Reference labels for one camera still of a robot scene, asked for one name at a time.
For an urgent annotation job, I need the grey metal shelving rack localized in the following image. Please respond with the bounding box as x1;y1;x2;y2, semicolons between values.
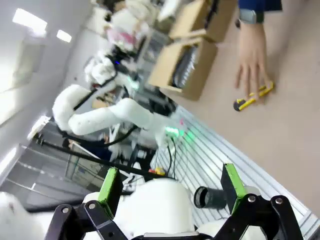
0;143;111;213

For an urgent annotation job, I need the person in blue coat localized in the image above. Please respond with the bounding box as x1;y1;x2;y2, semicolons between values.
237;0;283;12

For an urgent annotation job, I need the brown cardboard box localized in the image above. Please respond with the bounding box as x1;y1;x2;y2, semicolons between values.
147;37;219;102
168;0;238;43

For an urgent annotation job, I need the ceiling light panel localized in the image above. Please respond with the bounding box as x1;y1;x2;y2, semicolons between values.
56;29;73;43
12;8;48;32

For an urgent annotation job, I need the person's left hand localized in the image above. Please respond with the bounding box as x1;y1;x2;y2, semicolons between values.
234;23;275;105

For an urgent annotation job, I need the ribbed aluminium mounting plate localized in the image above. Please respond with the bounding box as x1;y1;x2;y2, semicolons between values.
149;104;320;240

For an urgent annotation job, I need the long black rod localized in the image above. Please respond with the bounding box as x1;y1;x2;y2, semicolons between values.
36;139;175;181

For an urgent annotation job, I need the yellow utility knife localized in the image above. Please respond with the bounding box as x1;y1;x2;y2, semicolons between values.
232;81;276;112

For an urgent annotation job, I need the thin black cable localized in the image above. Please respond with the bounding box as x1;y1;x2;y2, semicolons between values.
166;138;177;177

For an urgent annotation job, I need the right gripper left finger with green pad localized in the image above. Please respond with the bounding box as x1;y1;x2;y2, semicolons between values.
44;166;129;240

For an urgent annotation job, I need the red yellow emergency stop button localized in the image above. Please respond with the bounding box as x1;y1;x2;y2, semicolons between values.
148;167;166;176

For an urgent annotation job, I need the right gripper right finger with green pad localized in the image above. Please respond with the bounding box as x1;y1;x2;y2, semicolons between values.
220;162;305;240

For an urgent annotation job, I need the grey wrist watch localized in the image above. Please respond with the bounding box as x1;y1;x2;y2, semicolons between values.
236;8;265;25

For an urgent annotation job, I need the black cylindrical tube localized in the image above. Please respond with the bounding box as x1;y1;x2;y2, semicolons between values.
193;186;229;210

